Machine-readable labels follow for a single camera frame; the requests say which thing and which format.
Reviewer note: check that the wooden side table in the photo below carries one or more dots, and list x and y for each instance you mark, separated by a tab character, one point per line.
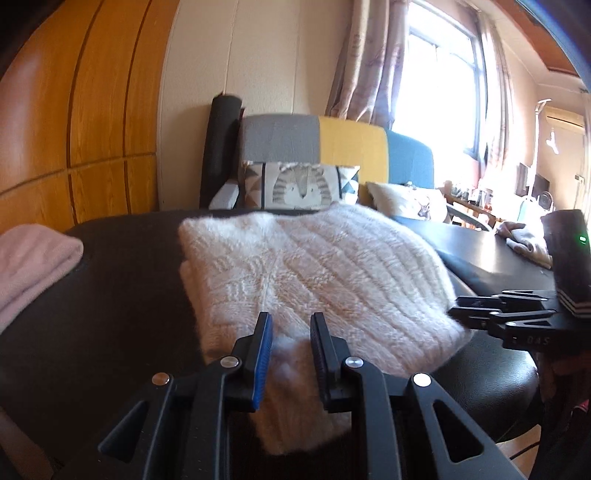
471	207

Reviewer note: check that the dark monitor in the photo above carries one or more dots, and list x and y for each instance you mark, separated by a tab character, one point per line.
526	180

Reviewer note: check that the wooden wardrobe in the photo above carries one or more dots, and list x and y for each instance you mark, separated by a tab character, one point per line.
78	106

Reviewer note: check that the black rolled mat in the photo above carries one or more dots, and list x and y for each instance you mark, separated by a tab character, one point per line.
219	147

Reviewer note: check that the wall air conditioner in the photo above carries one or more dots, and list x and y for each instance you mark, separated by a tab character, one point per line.
564	117

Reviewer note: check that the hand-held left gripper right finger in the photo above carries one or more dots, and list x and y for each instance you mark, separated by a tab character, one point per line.
321	364

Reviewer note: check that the deer print cushion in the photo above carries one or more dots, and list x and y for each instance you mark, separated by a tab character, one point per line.
406	203

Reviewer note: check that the pale pink garment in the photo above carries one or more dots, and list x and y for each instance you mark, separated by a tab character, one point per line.
526	244

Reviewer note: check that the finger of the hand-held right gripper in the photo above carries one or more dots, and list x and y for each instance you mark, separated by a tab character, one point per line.
508	300
498	319

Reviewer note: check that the small desk fan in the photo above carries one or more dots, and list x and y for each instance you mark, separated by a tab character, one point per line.
545	201

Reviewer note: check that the window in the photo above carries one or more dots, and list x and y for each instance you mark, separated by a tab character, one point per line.
438	78

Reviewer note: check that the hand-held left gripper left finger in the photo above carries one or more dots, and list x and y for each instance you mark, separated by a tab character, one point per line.
261	364

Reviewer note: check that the white clothes stand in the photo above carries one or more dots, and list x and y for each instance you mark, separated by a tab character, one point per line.
540	138

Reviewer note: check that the white clothes hanger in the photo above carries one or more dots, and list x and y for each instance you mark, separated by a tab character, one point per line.
552	142

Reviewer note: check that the tiger print cushion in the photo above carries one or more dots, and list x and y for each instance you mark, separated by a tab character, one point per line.
300	187

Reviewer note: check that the cream knit sweater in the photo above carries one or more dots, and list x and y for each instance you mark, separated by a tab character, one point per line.
323	277

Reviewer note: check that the patterned beige curtain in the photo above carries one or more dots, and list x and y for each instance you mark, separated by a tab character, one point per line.
496	92
369	60

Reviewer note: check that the folded pink cloth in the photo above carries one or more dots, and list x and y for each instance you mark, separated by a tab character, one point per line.
32	267

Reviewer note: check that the grey yellow blue sofa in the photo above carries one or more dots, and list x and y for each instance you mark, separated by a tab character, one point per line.
341	143

